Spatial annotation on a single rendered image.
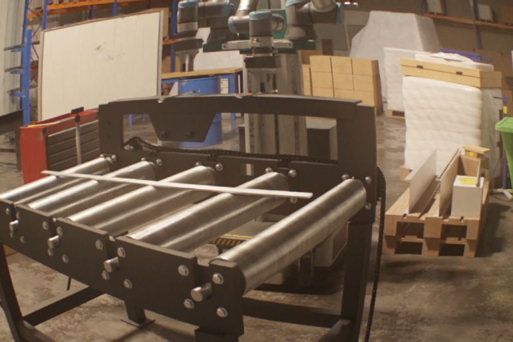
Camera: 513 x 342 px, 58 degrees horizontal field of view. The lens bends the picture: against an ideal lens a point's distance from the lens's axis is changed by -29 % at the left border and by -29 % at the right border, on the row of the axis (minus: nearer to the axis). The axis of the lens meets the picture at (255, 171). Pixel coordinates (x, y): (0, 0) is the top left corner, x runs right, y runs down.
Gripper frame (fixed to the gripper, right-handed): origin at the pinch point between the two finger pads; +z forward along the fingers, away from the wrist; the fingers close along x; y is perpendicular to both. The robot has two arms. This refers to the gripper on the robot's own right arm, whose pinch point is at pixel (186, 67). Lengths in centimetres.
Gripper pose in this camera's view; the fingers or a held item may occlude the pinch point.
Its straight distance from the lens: 251.1
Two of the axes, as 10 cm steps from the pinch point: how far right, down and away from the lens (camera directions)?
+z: 0.4, 9.7, 2.2
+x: -8.7, -0.8, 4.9
